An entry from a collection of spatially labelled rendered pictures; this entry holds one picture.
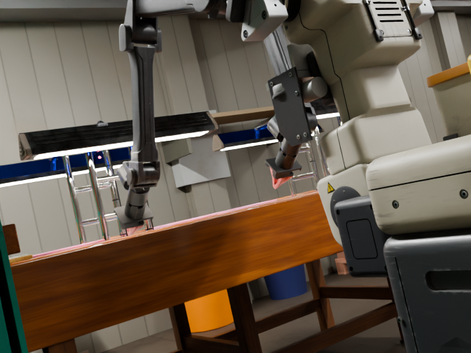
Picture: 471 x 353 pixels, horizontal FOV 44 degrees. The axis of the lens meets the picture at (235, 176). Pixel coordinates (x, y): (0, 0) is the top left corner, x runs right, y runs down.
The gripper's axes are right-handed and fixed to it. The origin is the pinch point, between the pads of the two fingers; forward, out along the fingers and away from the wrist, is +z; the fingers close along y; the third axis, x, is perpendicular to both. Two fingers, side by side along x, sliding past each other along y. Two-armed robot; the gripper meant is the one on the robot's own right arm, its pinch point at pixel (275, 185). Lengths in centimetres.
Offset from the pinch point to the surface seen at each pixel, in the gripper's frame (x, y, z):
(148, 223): -19.5, 30.6, 26.1
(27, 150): -27, 68, -6
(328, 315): -10, -88, 124
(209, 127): -26.8, 10.1, -5.0
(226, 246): 19.7, 31.6, -3.3
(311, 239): 23.3, 3.2, 0.0
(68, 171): -53, 46, 29
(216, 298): -81, -76, 190
